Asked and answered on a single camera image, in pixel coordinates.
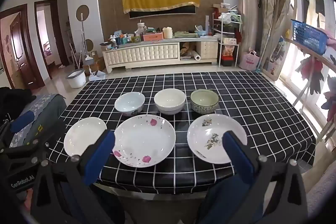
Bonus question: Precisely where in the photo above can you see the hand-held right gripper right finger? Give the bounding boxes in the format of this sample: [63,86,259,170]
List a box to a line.
[223,131,308,224]

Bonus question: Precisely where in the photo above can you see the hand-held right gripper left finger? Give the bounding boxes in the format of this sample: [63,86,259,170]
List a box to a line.
[32,130,116,224]

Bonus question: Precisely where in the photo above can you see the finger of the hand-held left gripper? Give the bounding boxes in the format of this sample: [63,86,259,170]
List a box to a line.
[0,111,35,151]
[10,118,67,165]

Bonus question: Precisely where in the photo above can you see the white bowl with dark print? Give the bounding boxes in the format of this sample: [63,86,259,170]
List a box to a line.
[114,92,146,117]

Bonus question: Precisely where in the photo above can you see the sofa with patterned cover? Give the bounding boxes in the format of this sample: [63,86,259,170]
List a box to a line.
[0,94,67,148]

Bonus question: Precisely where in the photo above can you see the dark cloth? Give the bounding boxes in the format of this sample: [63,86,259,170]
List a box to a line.
[0,87,36,122]

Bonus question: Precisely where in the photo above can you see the plain white plate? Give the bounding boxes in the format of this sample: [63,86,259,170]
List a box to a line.
[64,117,108,157]

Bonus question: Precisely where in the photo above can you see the white plate with leaf print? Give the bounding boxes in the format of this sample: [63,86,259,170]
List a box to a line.
[187,114,248,165]

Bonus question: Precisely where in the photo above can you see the white plate with pink flowers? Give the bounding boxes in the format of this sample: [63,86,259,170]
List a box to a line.
[113,114,176,168]

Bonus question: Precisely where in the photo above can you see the white grey bucket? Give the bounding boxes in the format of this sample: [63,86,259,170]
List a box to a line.
[65,69,87,89]

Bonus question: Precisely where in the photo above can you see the black white checkered tablecloth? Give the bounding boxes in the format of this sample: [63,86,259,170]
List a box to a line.
[47,71,317,194]

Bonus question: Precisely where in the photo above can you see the green patterned bowl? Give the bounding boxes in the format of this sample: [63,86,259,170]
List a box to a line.
[190,89,219,113]

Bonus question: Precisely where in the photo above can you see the brown wooden door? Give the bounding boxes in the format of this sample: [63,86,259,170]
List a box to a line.
[0,4,45,89]

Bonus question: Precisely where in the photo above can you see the white dustpan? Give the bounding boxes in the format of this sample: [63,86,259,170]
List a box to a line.
[88,70,106,81]

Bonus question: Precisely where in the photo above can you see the cardboard boxes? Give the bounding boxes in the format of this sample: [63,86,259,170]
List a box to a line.
[83,52,106,73]

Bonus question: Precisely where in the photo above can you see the plain cream white bowl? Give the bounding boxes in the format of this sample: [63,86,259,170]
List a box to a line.
[154,89,186,115]

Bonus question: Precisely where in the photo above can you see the pink bag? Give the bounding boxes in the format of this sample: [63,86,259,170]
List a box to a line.
[238,48,260,72]

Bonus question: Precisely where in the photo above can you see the red box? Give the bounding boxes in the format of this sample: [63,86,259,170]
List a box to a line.
[220,55,235,66]

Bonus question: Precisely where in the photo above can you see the white mop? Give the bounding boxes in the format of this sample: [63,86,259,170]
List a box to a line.
[78,13,96,75]

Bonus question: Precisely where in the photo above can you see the cream tufted television cabinet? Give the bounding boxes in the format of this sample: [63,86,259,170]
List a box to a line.
[102,37,219,73]

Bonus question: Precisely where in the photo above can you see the pink hanging clothes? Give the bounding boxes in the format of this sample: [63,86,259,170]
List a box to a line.
[299,57,336,122]

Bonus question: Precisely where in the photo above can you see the cluster of bottles and jars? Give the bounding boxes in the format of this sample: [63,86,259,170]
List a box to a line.
[109,28,143,46]

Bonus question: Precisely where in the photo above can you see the white shelf rack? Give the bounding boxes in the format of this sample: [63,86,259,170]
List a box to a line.
[211,4,242,67]

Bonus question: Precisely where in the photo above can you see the pink box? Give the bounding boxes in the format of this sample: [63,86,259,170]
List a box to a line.
[143,32,164,41]

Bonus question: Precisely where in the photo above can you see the arched floor mirror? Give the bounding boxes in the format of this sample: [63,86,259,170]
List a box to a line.
[262,0,298,81]

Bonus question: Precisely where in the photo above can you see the light blue basin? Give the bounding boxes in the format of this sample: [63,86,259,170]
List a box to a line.
[195,25,208,38]

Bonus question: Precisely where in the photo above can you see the green folded cloth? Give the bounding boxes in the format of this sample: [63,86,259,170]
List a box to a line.
[175,31,198,38]

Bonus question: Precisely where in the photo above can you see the blue plastic basket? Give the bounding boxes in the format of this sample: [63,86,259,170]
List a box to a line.
[291,19,330,56]

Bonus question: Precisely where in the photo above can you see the standing air conditioner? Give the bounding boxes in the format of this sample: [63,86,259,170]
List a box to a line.
[234,0,259,67]

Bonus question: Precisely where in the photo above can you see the black television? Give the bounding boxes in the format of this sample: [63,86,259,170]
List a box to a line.
[129,2,197,20]

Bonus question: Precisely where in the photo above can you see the brown door frame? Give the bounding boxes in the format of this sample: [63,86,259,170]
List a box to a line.
[34,0,66,65]

